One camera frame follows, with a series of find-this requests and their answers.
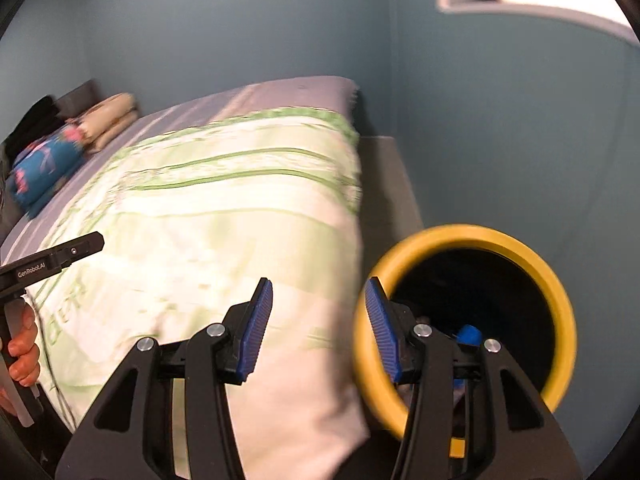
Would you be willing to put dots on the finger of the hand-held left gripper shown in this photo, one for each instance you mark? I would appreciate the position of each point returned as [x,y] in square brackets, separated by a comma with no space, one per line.
[80,249]

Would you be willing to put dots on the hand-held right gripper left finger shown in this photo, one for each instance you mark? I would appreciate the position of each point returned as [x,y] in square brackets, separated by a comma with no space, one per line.
[255,335]

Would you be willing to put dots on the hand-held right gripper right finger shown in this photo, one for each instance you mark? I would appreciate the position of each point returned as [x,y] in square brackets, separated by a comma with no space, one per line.
[382,332]

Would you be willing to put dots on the blue wrapper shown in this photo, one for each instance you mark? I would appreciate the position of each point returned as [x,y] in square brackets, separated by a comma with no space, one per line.
[470,335]

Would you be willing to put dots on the yellow rimmed trash can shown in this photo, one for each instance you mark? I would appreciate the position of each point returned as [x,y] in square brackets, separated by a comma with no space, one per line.
[450,237]

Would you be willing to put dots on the person's left hand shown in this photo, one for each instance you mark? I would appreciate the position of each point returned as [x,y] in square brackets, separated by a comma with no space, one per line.
[25,350]

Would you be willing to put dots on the blue floral folded quilt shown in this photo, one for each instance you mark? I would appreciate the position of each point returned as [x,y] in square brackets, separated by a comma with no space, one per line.
[45,170]

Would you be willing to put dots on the beige folded quilt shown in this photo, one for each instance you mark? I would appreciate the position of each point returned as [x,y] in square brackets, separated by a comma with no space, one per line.
[107,117]

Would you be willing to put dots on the black folded clothes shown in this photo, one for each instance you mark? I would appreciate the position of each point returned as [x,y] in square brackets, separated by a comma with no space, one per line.
[35,120]

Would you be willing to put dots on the green floral quilt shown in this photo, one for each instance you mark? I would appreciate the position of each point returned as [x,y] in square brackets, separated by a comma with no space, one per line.
[225,200]

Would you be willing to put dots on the grey padded headboard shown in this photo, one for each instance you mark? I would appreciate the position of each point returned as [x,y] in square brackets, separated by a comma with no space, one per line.
[77,97]

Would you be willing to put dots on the bed with grey striped sheet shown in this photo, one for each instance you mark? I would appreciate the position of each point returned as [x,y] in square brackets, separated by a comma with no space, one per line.
[280,92]

